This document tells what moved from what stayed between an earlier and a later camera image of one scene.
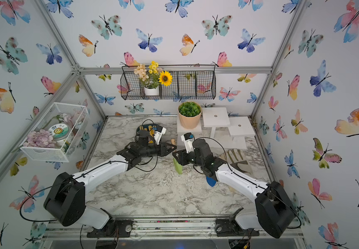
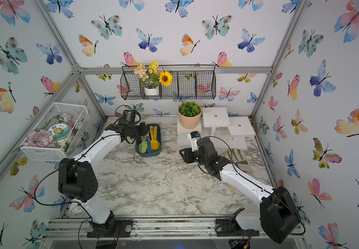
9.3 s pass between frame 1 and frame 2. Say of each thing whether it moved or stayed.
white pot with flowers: stayed
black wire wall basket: stayed
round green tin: stayed
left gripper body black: moved
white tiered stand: stayed
